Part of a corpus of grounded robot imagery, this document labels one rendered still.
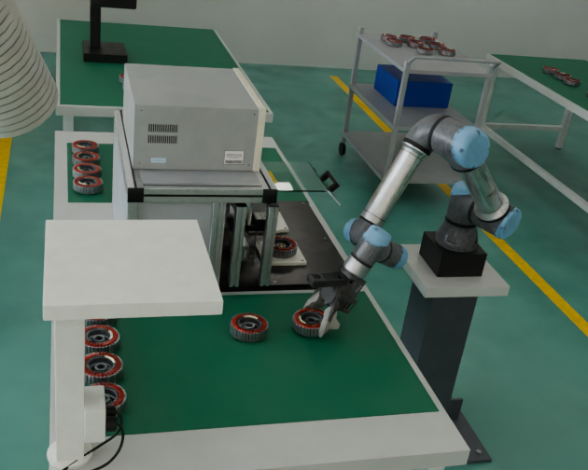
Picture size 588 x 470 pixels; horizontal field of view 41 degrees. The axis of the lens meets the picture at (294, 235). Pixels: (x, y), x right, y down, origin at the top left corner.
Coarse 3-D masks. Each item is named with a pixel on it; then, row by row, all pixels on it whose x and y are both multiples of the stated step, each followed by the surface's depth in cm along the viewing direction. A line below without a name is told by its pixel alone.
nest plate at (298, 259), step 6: (258, 246) 275; (258, 252) 273; (300, 252) 275; (276, 258) 269; (282, 258) 269; (288, 258) 270; (294, 258) 270; (300, 258) 271; (276, 264) 266; (282, 264) 267; (288, 264) 268; (294, 264) 268; (300, 264) 269
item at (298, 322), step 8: (296, 312) 238; (304, 312) 239; (312, 312) 239; (320, 312) 239; (296, 320) 234; (304, 320) 239; (312, 320) 238; (320, 320) 238; (296, 328) 234; (304, 328) 232; (312, 328) 232; (312, 336) 233
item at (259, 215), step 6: (252, 216) 266; (258, 216) 264; (264, 216) 264; (228, 222) 264; (252, 222) 265; (258, 222) 262; (264, 222) 263; (246, 228) 262; (252, 228) 262; (258, 228) 263; (276, 228) 267
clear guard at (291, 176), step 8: (272, 168) 265; (280, 168) 266; (288, 168) 267; (296, 168) 268; (304, 168) 269; (312, 168) 270; (280, 176) 259; (288, 176) 260; (296, 176) 261; (304, 176) 262; (312, 176) 263; (320, 176) 272; (280, 184) 254; (288, 184) 255; (296, 184) 255; (304, 184) 256; (312, 184) 257; (320, 184) 258; (336, 200) 256
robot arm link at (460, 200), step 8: (456, 184) 274; (464, 184) 274; (456, 192) 272; (464, 192) 270; (456, 200) 272; (464, 200) 270; (472, 200) 269; (448, 208) 277; (456, 208) 273; (464, 208) 270; (472, 208) 268; (448, 216) 277; (456, 216) 274; (464, 216) 272; (464, 224) 274; (472, 224) 275
